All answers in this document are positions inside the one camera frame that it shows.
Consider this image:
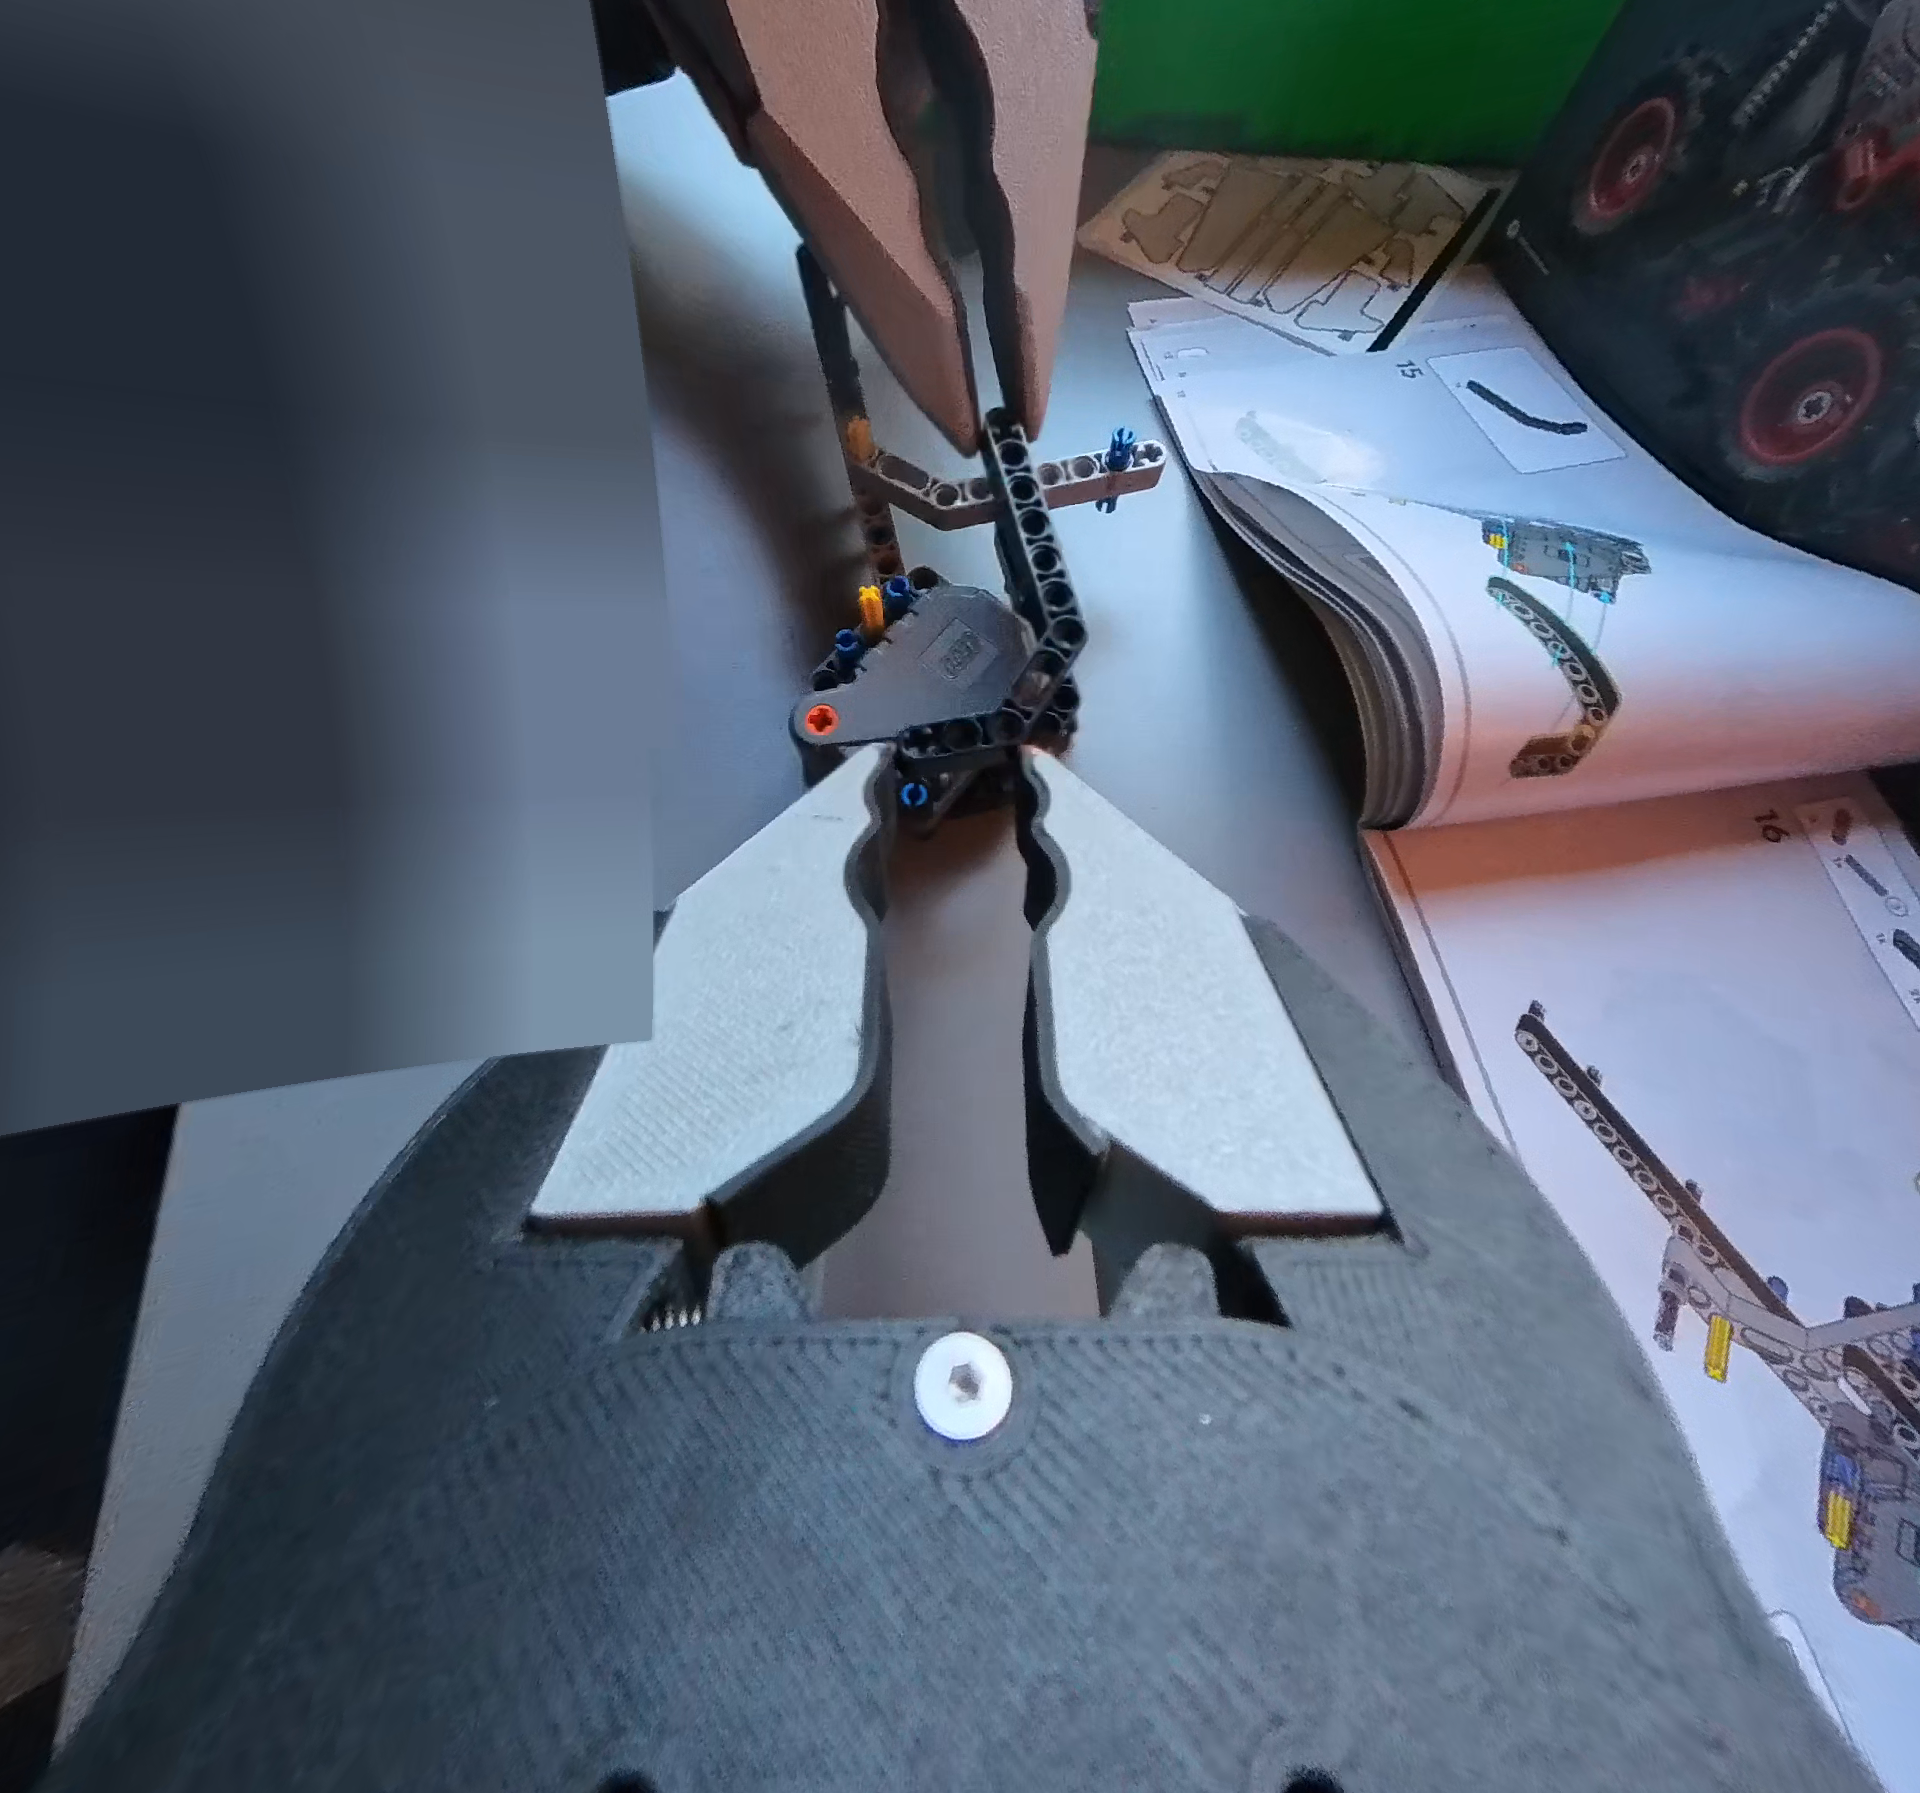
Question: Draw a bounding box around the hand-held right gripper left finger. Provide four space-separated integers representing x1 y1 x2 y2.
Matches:
529 743 900 1227

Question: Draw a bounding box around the green plastic bin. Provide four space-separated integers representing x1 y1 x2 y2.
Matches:
1087 0 1712 169

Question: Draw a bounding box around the grey lego chassis assembly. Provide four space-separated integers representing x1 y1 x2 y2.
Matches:
787 239 1177 829

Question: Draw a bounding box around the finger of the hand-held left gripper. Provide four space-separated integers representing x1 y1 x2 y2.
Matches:
681 0 985 461
900 0 1103 433

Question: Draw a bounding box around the beige sticker sheet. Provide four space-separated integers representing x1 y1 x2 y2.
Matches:
1072 145 1519 362

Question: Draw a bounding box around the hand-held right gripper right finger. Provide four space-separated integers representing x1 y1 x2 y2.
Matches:
1018 749 1382 1240

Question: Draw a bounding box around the lego instruction booklet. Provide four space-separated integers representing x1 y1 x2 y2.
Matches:
1120 294 1920 1737

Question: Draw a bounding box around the dark monster truck lego box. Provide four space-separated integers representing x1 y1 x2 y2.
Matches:
1500 0 1920 594

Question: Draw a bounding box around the black bent lego beam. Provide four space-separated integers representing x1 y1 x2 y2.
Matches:
977 408 1092 755

